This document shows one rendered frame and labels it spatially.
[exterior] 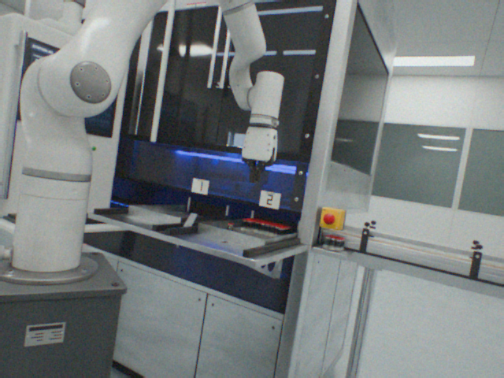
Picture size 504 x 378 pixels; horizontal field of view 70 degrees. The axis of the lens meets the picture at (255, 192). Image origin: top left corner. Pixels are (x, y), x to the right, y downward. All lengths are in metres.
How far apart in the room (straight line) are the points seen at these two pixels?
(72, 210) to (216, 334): 1.01
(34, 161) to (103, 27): 0.28
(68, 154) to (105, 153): 1.06
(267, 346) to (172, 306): 0.48
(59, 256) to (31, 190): 0.13
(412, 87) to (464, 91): 0.70
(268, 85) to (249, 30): 0.16
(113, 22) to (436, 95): 5.55
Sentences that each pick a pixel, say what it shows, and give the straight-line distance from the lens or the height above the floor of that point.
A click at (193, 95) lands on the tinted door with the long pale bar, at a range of 1.68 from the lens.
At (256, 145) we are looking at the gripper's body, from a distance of 1.09.
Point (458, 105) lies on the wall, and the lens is 6.03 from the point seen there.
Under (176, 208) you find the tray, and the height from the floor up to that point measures 0.90.
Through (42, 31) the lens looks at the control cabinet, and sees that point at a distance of 1.69.
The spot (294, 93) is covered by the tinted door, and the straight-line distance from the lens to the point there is 1.43.
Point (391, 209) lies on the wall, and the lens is 5.91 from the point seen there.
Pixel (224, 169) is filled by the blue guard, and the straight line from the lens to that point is 1.51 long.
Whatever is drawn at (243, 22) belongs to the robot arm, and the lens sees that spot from 1.05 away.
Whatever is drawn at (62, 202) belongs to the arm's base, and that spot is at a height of 1.00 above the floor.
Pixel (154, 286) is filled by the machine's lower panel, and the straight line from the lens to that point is 1.78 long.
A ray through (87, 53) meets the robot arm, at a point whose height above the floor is 1.27.
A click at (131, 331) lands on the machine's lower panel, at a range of 1.94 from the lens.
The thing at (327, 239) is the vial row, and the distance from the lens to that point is 1.35.
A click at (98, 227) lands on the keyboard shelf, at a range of 1.57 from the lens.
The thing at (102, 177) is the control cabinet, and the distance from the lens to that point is 1.81.
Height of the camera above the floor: 1.11
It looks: 3 degrees down
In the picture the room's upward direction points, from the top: 9 degrees clockwise
